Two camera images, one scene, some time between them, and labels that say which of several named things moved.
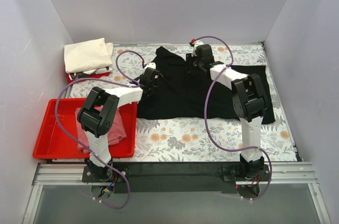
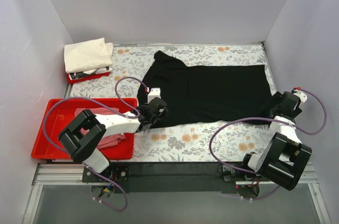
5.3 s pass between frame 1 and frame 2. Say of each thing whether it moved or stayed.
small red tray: stayed
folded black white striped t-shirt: stayed
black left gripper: moved
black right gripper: moved
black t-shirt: stayed
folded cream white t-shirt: stayed
